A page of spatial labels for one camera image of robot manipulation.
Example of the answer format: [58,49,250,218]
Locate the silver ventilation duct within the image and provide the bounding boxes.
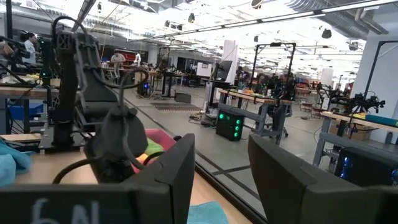
[285,0,389,40]

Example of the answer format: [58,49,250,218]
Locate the teal microfiber towel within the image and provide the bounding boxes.
[0,139,34,188]
[186,201,230,224]

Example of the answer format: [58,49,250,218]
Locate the blue storage bin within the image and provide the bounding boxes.
[8,103,44,121]

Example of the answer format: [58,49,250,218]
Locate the computer tower green lights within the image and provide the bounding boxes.
[216,111,246,142]

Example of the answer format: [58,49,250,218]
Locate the background wooden table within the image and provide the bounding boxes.
[320,111,398,166]
[217,88,296,146]
[0,86,60,100]

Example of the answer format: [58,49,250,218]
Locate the black floor mat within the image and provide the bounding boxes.
[150,102,201,112]

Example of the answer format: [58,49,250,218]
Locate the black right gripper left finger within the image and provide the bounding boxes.
[0,133,196,224]

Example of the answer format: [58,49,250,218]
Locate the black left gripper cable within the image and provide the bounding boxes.
[51,67,165,185]

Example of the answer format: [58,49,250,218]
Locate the white round pillar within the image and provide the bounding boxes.
[222,39,240,85]

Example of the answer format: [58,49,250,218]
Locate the computer tower blue lights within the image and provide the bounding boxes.
[334,146,398,187]

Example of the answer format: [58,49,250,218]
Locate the long ceiling light bar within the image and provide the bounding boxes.
[127,0,398,43]

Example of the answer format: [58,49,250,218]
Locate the black monitor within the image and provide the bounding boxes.
[214,60,233,82]

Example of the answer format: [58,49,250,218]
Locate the black metal rig frame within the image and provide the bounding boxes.
[251,42,297,100]
[363,40,398,97]

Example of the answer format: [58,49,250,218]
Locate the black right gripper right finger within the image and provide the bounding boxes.
[248,134,398,224]

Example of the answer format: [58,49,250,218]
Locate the person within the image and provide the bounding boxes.
[110,51,127,78]
[20,32,40,68]

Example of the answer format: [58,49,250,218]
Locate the green microfiber towel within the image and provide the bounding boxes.
[144,138,165,156]

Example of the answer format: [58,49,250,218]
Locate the black table edge rail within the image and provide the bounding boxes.
[194,161,269,224]

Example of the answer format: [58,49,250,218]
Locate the pink plastic basket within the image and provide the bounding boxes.
[132,128,178,174]

